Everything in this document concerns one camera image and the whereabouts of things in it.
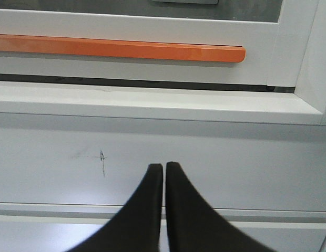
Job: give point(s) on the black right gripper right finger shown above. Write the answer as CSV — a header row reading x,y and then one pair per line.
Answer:
x,y
193,225

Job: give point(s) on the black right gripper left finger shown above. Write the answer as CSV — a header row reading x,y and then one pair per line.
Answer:
x,y
136,226

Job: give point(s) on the orange sash handle bar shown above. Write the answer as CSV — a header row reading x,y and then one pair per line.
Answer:
x,y
121,48

